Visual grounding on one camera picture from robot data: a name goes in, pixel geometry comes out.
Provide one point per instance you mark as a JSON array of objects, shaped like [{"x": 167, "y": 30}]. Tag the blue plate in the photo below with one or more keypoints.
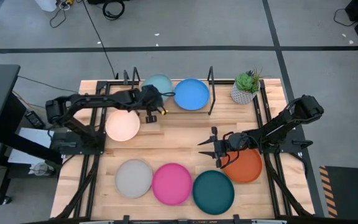
[{"x": 191, "y": 95}]

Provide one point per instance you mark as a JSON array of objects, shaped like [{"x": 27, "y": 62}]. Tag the peach plate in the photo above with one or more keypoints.
[{"x": 122, "y": 125}]

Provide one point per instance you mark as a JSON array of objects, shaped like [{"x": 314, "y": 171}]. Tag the magenta pink plate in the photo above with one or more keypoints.
[{"x": 172, "y": 184}]

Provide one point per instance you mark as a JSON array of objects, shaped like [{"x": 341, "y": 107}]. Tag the black aluminium table frame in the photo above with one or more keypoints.
[{"x": 222, "y": 82}]

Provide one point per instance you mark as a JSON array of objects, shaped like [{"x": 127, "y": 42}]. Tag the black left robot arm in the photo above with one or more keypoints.
[{"x": 89, "y": 101}]

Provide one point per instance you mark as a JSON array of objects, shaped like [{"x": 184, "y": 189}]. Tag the light teal plate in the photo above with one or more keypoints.
[{"x": 160, "y": 81}]

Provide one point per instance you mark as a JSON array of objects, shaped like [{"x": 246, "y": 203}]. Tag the succulent in white patterned pot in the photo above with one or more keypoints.
[{"x": 242, "y": 95}]

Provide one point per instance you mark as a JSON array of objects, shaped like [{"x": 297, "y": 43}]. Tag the black mat with hazard stripes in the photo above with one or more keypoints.
[{"x": 353, "y": 193}]

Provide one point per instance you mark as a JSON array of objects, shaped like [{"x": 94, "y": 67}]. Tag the black power adapter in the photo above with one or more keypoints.
[{"x": 34, "y": 119}]

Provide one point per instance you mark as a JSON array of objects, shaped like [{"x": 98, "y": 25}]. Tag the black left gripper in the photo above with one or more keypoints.
[{"x": 151, "y": 98}]

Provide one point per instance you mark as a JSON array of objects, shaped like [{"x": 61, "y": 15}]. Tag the orange plate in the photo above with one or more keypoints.
[{"x": 249, "y": 168}]

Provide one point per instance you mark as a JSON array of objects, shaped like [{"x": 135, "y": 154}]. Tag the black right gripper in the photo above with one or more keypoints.
[{"x": 232, "y": 143}]

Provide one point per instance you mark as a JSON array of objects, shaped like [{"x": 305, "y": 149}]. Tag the white power strip with plugs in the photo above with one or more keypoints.
[{"x": 63, "y": 4}]

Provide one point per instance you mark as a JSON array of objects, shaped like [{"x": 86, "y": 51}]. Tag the white container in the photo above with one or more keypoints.
[{"x": 46, "y": 4}]

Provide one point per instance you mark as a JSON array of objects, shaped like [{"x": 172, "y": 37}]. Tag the dark green plate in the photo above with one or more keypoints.
[{"x": 213, "y": 192}]

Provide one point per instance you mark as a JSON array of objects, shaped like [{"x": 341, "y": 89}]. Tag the white board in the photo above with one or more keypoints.
[{"x": 36, "y": 137}]

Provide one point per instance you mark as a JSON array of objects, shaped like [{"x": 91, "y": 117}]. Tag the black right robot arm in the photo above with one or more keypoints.
[{"x": 284, "y": 124}]

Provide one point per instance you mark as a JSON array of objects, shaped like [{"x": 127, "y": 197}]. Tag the pale grey plate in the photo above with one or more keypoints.
[{"x": 134, "y": 179}]

